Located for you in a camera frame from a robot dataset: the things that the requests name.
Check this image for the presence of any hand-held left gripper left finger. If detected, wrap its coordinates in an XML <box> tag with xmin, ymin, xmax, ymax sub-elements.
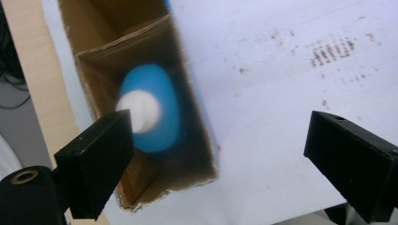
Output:
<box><xmin>54</xmin><ymin>108</ymin><xmax>136</xmax><ymax>221</ymax></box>

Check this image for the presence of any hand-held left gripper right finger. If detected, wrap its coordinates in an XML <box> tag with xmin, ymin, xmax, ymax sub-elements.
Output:
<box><xmin>302</xmin><ymin>110</ymin><xmax>398</xmax><ymax>225</ymax></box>

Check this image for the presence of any blue bottle with white cap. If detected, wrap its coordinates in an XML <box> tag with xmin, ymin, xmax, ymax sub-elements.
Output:
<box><xmin>115</xmin><ymin>63</ymin><xmax>183</xmax><ymax>155</ymax></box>

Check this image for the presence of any cardboard box with blue outside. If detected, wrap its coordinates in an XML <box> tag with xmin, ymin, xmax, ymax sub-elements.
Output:
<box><xmin>56</xmin><ymin>0</ymin><xmax>221</xmax><ymax>214</ymax></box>

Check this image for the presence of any white table mat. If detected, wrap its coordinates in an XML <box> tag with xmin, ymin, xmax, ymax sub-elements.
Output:
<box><xmin>41</xmin><ymin>0</ymin><xmax>398</xmax><ymax>225</ymax></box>

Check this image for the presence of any bundle of black floor cables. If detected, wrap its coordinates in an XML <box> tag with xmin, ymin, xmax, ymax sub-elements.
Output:
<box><xmin>0</xmin><ymin>0</ymin><xmax>32</xmax><ymax>111</ymax></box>

